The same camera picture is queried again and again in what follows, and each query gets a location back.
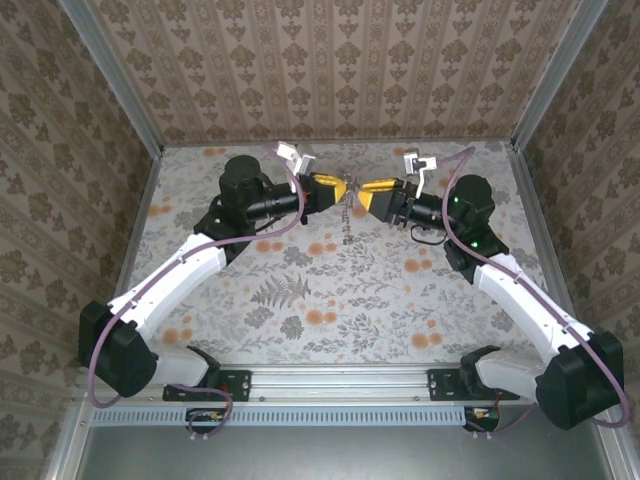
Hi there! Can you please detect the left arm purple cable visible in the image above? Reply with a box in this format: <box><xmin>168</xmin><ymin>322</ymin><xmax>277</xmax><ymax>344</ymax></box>
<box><xmin>84</xmin><ymin>142</ymin><xmax>309</xmax><ymax>444</ymax></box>

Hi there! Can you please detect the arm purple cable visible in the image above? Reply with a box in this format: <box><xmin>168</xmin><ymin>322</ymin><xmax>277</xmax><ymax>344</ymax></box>
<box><xmin>84</xmin><ymin>142</ymin><xmax>309</xmax><ymax>444</ymax></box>
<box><xmin>434</xmin><ymin>147</ymin><xmax>630</xmax><ymax>441</ymax></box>

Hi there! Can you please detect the white slotted cable duct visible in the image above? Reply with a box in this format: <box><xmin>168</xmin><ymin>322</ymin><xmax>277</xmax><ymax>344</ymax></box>
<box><xmin>92</xmin><ymin>403</ymin><xmax>471</xmax><ymax>427</ymax></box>

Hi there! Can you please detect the aluminium frame post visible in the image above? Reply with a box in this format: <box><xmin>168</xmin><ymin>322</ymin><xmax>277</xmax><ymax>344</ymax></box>
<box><xmin>510</xmin><ymin>0</ymin><xmax>614</xmax><ymax>151</ymax></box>
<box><xmin>57</xmin><ymin>0</ymin><xmax>166</xmax><ymax>154</ymax></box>

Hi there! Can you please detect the metal chain keyring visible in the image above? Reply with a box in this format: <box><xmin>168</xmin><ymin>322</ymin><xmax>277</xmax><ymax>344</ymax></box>
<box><xmin>337</xmin><ymin>169</ymin><xmax>361</xmax><ymax>246</ymax></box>

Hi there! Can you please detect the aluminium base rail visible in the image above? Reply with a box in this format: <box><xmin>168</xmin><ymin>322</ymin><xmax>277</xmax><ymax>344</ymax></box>
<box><xmin>74</xmin><ymin>363</ymin><xmax>551</xmax><ymax>405</ymax></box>

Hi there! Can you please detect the aluminium frame bar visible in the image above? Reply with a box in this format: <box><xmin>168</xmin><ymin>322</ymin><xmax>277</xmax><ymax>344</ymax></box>
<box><xmin>597</xmin><ymin>419</ymin><xmax>640</xmax><ymax>480</ymax></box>
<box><xmin>43</xmin><ymin>402</ymin><xmax>96</xmax><ymax>480</ymax></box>

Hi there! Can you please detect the aluminium table side rail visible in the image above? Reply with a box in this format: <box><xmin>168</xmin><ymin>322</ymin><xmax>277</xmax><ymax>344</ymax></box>
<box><xmin>114</xmin><ymin>149</ymin><xmax>166</xmax><ymax>301</ymax></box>
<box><xmin>504</xmin><ymin>142</ymin><xmax>581</xmax><ymax>326</ymax></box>

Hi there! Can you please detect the grey metal shelf panel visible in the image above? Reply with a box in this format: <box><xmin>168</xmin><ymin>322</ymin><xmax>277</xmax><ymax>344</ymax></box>
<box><xmin>74</xmin><ymin>424</ymin><xmax>616</xmax><ymax>480</ymax></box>

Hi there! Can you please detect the thin black wire loop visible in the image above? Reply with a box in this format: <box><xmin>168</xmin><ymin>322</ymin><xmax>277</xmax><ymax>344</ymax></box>
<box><xmin>409</xmin><ymin>224</ymin><xmax>446</xmax><ymax>246</ymax></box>

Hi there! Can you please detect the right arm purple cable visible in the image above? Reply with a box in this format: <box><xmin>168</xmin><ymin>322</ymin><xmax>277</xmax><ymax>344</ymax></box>
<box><xmin>434</xmin><ymin>147</ymin><xmax>630</xmax><ymax>441</ymax></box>

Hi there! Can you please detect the black electronics box with wires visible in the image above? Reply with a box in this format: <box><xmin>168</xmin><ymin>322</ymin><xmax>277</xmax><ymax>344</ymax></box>
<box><xmin>185</xmin><ymin>407</ymin><xmax>226</xmax><ymax>434</ymax></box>
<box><xmin>462</xmin><ymin>405</ymin><xmax>501</xmax><ymax>432</ymax></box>

